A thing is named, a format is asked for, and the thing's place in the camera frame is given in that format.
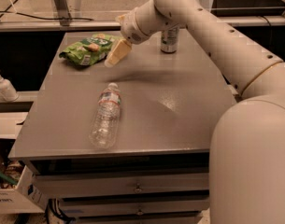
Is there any black cable on floor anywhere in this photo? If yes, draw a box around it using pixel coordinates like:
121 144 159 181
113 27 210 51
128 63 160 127
0 10 94 22

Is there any green rice chip bag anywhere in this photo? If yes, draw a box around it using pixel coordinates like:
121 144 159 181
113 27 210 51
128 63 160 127
59 34 121 66

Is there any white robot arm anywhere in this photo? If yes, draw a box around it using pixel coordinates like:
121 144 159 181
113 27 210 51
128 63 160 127
117 0 285 224

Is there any white cardboard box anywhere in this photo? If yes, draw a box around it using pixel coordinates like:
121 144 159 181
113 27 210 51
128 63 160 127
0 166 48 214

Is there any grey drawer cabinet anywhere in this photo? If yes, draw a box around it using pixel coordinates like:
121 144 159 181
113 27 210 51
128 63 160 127
10 32 235 224

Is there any green hose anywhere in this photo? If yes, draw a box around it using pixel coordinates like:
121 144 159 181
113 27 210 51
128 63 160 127
0 168 19 187

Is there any clear plastic water bottle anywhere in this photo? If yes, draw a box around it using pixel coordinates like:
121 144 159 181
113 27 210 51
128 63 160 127
89 83 121 149

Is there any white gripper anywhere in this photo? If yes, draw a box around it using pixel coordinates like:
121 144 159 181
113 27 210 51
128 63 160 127
105 10 149 67

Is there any white pump dispenser bottle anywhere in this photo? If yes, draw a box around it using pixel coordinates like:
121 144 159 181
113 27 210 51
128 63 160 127
0 75 19 102

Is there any metal frame rail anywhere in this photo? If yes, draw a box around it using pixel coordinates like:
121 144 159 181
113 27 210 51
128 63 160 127
0 16 285 32

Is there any silver soda can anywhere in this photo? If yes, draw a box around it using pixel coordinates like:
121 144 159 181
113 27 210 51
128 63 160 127
161 27 179 53

